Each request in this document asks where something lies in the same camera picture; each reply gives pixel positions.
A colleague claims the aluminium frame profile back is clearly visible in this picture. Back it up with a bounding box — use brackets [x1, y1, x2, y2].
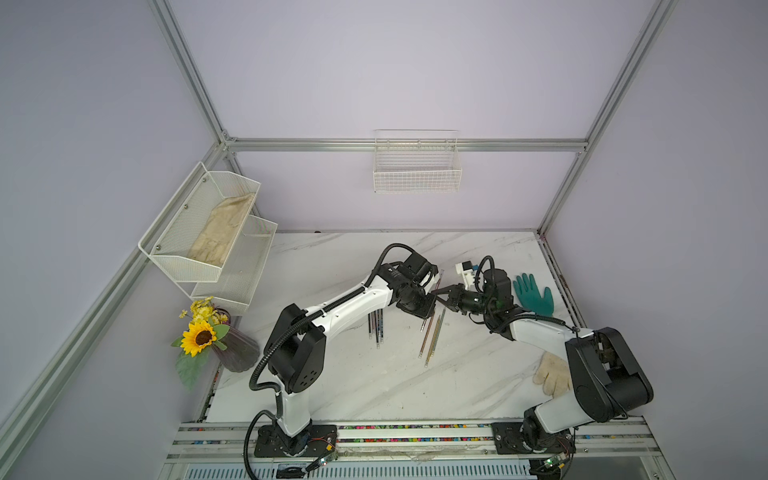
[227, 138, 589, 153]

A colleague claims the black pencil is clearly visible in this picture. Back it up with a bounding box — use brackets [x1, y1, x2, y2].
[373, 310, 382, 349]

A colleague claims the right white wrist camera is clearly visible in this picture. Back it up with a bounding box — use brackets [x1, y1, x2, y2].
[455, 261, 478, 290]

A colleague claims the green rubber glove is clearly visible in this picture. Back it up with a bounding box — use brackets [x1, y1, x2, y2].
[513, 273, 555, 317]

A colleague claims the white wire wall basket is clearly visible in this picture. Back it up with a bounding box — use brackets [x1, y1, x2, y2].
[373, 129, 463, 194]

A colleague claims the white mesh shelf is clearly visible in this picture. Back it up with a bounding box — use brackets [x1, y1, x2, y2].
[191, 215, 278, 316]
[138, 165, 261, 283]

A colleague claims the artificial sunflower bouquet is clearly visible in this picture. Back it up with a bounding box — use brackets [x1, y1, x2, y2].
[171, 297, 230, 391]

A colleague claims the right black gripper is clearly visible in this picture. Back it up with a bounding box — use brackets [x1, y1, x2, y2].
[432, 284, 494, 316]

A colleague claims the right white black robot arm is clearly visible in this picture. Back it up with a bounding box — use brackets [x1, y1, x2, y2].
[434, 265, 654, 452]

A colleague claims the lower white mesh shelf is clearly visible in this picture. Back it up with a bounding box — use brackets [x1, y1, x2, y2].
[191, 215, 278, 316]

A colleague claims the beige fabric glove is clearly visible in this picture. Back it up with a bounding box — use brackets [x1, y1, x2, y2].
[533, 352, 572, 398]

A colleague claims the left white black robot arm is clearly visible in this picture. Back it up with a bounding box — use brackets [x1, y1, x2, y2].
[249, 243, 439, 441]

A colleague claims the upper white mesh shelf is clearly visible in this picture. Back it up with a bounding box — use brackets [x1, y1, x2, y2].
[138, 165, 261, 283]

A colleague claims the aluminium front rail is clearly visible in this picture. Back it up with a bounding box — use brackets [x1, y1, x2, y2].
[159, 417, 675, 479]

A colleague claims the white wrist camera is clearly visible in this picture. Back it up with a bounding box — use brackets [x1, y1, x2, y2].
[455, 261, 478, 290]
[419, 266, 439, 293]

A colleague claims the dark ribbed vase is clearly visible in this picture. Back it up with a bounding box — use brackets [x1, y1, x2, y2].
[212, 327, 261, 373]

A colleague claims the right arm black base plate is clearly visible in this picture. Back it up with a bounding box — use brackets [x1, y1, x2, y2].
[491, 420, 575, 455]

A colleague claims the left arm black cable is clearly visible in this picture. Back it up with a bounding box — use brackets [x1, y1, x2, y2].
[241, 242, 421, 480]

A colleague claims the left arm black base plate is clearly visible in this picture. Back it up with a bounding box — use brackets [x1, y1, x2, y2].
[253, 424, 338, 458]

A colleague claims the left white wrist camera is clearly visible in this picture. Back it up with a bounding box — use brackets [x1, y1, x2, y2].
[419, 266, 439, 293]

